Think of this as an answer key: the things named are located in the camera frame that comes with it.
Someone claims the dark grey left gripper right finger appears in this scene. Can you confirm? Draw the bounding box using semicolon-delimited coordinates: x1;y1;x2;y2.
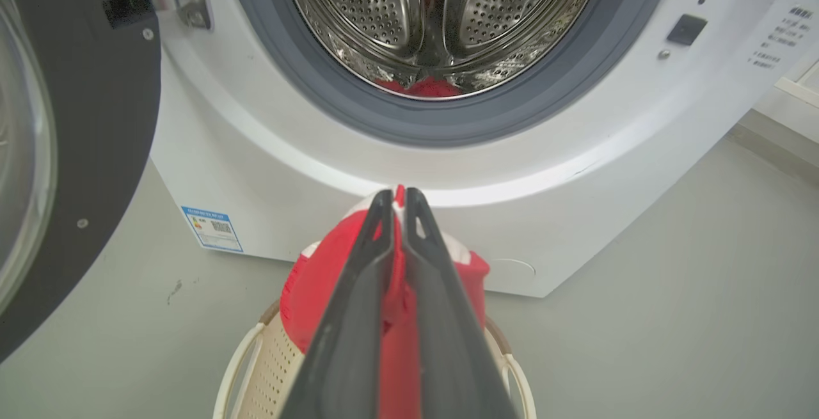
402;187;519;419

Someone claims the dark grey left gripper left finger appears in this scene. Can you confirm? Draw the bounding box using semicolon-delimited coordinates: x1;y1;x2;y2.
279;189;395;419

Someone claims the red and white garment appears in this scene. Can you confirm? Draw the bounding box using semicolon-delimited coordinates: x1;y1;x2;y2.
280;184;491;419

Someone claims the cream perforated laundry basket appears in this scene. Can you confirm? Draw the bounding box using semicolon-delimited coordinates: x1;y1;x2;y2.
213;299;537;419

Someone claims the white front-load washing machine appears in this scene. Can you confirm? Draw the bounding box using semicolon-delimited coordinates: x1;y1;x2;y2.
146;0;819;299

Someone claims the black glass washing machine door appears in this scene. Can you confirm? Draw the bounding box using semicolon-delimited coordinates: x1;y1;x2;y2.
0;0;163;364

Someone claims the blue energy label sticker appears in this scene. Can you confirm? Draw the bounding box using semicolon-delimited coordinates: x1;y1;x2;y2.
181;206;244;253

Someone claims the red clothing in drum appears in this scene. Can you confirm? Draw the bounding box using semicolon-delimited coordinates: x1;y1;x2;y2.
374;76;464;99

